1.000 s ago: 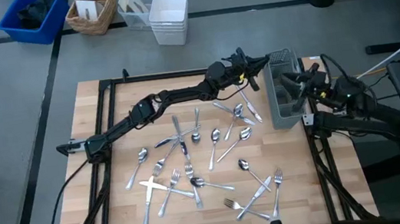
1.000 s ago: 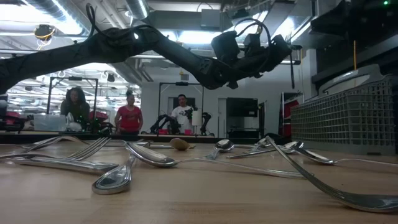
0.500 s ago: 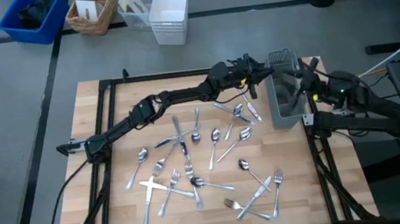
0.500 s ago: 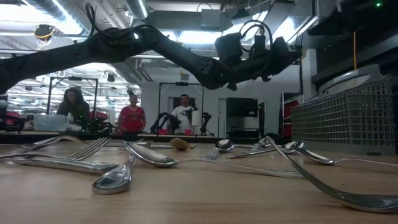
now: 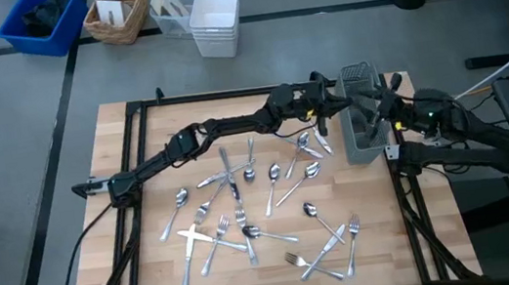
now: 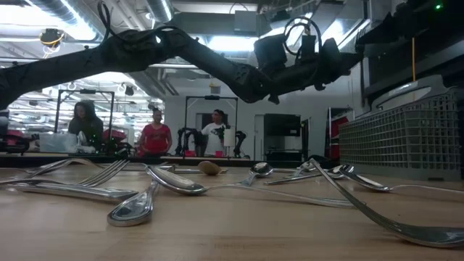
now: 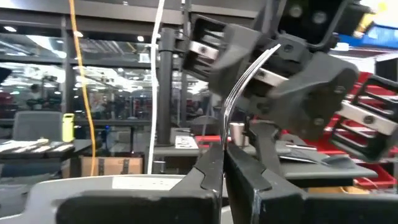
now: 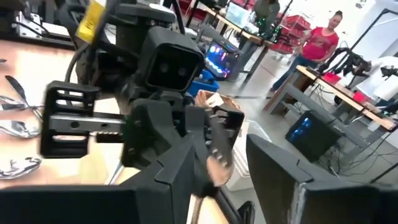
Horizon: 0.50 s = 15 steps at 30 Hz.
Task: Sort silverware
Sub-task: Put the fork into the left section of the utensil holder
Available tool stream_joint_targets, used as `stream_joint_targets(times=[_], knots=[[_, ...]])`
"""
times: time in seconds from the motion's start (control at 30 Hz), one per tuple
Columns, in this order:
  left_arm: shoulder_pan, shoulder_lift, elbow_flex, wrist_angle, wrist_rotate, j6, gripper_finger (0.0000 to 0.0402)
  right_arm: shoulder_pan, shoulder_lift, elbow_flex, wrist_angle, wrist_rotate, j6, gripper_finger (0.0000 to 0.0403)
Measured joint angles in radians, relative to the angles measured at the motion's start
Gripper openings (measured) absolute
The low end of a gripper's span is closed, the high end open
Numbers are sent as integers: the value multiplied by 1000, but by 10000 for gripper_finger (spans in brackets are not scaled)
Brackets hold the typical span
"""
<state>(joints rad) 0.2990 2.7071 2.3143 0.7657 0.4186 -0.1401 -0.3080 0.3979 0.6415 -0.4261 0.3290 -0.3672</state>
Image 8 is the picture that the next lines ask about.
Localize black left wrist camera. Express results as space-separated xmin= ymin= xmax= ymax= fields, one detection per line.
xmin=145 ymin=26 xmax=205 ymax=93

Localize red storage bins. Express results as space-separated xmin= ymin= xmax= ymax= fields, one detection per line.
xmin=275 ymin=14 xmax=312 ymax=56

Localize steel table knife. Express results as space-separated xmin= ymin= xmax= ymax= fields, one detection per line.
xmin=4 ymin=74 xmax=44 ymax=121

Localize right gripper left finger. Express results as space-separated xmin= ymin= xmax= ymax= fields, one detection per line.
xmin=0 ymin=136 xmax=200 ymax=224

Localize wicker basket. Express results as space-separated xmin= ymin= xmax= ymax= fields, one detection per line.
xmin=195 ymin=89 xmax=242 ymax=114

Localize white card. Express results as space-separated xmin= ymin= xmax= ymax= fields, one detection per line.
xmin=206 ymin=93 xmax=225 ymax=108

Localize wooden workbench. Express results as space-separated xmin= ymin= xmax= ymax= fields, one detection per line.
xmin=263 ymin=64 xmax=398 ymax=162
xmin=186 ymin=0 xmax=274 ymax=91

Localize person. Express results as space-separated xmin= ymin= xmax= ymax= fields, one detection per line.
xmin=253 ymin=0 xmax=281 ymax=35
xmin=269 ymin=10 xmax=344 ymax=93

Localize white plastic bin stack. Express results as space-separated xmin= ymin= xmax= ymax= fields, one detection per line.
xmin=226 ymin=119 xmax=274 ymax=192

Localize computer tower with lights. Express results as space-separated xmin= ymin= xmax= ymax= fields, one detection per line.
xmin=203 ymin=39 xmax=241 ymax=81

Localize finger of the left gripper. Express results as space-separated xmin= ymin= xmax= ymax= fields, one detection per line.
xmin=192 ymin=105 xmax=246 ymax=197
xmin=39 ymin=80 xmax=101 ymax=159

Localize red tray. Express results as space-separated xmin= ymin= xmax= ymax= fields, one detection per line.
xmin=322 ymin=72 xmax=342 ymax=85

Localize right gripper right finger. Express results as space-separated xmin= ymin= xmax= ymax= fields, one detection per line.
xmin=246 ymin=134 xmax=398 ymax=224

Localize yellow cable tag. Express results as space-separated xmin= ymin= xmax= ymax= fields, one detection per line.
xmin=75 ymin=0 xmax=107 ymax=44

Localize blue plastic bin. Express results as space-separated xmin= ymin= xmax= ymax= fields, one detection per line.
xmin=187 ymin=68 xmax=220 ymax=97

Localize steel fork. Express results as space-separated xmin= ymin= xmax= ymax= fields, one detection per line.
xmin=0 ymin=94 xmax=45 ymax=112

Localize black computer tower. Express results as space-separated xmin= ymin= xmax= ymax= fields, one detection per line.
xmin=284 ymin=109 xmax=342 ymax=163

